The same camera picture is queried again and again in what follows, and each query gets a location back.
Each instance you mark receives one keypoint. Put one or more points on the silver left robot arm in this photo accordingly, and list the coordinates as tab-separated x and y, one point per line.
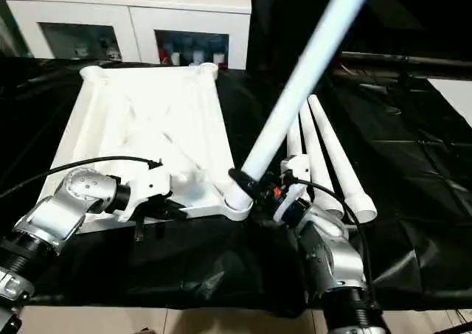
62	216

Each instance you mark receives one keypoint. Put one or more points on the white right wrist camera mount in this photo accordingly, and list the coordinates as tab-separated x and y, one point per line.
295	168

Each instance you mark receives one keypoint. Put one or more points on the white plastic table top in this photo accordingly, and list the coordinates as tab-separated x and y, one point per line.
140	109

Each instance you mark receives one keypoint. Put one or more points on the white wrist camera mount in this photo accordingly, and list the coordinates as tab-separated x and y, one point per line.
295	168
147	183

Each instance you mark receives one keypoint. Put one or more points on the black case with gold label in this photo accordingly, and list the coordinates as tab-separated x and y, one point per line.
265	35

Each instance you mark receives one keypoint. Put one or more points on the white plastic table leg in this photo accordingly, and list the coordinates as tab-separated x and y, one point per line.
295	83
295	142
343	164
317	157

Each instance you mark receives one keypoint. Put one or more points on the grey curtain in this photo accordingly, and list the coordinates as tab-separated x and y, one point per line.
11	28

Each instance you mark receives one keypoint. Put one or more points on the white flat sheet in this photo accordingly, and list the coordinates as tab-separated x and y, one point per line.
453	98

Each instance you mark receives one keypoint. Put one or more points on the white cabinet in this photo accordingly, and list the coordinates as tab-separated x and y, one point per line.
129	13

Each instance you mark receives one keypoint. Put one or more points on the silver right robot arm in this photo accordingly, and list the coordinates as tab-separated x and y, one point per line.
339	260

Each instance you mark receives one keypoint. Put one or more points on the black mat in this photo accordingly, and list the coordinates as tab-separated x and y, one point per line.
184	267

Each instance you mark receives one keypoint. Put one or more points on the red white small bottle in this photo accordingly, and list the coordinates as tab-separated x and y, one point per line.
164	55

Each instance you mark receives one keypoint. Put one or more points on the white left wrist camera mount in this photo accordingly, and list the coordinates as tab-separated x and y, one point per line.
147	183

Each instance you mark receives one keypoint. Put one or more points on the black long bar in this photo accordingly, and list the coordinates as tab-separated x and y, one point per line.
405	59

